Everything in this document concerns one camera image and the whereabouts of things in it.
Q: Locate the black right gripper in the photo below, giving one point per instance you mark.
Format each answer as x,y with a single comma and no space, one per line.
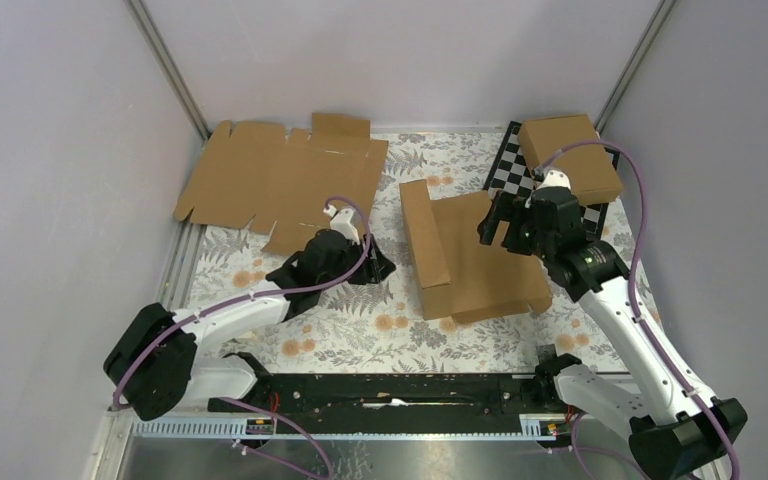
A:
506,207

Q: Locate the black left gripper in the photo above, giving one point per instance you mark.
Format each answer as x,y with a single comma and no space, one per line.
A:
376,269

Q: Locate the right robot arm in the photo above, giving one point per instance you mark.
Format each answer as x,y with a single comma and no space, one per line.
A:
676,424

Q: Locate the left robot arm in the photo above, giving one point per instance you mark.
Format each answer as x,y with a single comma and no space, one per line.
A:
157,361

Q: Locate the closed brown cardboard box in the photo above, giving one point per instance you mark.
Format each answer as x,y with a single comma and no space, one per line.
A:
592,175

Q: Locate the black white chessboard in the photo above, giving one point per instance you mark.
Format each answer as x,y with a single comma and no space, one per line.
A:
508,172

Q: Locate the floral patterned table mat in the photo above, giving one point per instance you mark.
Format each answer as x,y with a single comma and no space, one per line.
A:
380,328

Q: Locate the flat cardboard sheet stack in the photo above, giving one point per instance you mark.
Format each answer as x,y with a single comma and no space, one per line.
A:
276,182

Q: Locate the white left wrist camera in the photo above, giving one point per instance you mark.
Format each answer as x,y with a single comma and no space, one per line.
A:
344,221

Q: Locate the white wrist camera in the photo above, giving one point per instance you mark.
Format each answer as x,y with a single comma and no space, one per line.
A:
344,221
554,178

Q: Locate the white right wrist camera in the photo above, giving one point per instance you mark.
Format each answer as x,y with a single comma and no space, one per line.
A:
554,178

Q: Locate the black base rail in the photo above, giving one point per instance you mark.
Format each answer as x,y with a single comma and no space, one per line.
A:
461,404

